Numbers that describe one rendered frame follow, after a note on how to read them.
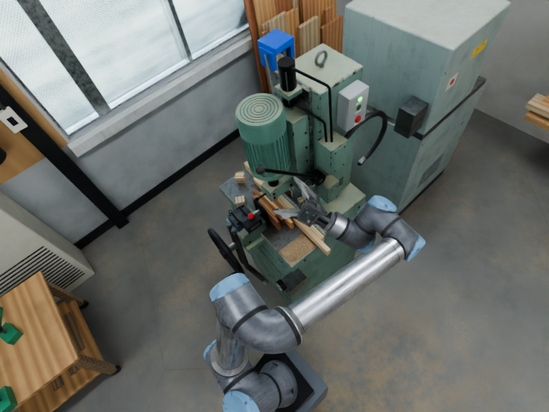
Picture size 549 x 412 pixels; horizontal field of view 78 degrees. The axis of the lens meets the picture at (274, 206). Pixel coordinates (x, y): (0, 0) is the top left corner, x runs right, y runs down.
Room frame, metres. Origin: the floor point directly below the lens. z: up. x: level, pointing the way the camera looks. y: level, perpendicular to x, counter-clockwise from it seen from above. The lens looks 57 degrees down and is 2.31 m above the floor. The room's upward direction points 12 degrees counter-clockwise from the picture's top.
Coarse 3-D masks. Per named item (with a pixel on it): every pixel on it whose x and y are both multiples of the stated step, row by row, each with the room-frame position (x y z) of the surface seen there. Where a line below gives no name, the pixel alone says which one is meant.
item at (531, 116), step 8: (536, 96) 1.54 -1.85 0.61; (544, 96) 1.52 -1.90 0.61; (528, 104) 1.49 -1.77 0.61; (536, 104) 1.47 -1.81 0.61; (544, 104) 1.45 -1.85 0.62; (528, 112) 1.48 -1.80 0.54; (536, 112) 1.44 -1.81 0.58; (544, 112) 1.40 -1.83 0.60; (528, 120) 1.44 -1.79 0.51; (536, 120) 1.40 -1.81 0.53; (544, 120) 1.38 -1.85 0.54; (544, 128) 1.35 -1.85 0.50
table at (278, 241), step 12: (252, 180) 1.12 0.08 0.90; (228, 192) 1.07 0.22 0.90; (240, 192) 1.05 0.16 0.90; (252, 192) 1.04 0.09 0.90; (252, 204) 0.96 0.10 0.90; (276, 228) 0.80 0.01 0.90; (288, 228) 0.79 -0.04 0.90; (264, 240) 0.78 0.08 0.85; (276, 240) 0.74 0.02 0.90; (288, 240) 0.72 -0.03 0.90; (276, 252) 0.69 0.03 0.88; (312, 252) 0.65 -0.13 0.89; (288, 264) 0.61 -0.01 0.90; (300, 264) 0.61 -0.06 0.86
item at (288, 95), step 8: (288, 56) 1.03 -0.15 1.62; (280, 64) 1.00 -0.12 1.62; (288, 64) 0.99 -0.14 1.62; (280, 72) 0.99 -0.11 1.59; (288, 72) 0.98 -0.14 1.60; (280, 80) 1.00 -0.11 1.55; (288, 80) 0.98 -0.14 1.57; (296, 80) 0.99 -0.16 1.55; (280, 88) 1.00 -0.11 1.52; (288, 88) 0.98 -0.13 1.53; (296, 88) 0.99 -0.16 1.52; (288, 96) 0.95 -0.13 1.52; (296, 96) 0.99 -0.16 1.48; (288, 104) 0.98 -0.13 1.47
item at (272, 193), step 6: (282, 180) 0.95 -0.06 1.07; (288, 180) 0.94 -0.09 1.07; (264, 186) 0.93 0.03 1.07; (270, 186) 0.92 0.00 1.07; (276, 186) 0.92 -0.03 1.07; (282, 186) 0.92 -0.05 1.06; (264, 192) 0.93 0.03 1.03; (270, 192) 0.89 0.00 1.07; (276, 192) 0.90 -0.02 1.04; (282, 192) 0.92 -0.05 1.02; (270, 198) 0.89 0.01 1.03; (276, 198) 0.90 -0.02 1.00
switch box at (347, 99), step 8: (344, 88) 0.98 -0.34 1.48; (352, 88) 0.97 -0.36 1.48; (360, 88) 0.96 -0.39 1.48; (368, 88) 0.96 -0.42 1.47; (344, 96) 0.94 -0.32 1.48; (352, 96) 0.93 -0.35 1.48; (344, 104) 0.94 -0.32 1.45; (352, 104) 0.92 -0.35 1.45; (360, 104) 0.95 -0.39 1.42; (344, 112) 0.94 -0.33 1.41; (352, 112) 0.93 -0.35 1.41; (360, 112) 0.95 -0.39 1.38; (344, 120) 0.93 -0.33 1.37; (352, 120) 0.93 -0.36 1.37; (360, 120) 0.95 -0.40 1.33; (344, 128) 0.93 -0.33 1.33
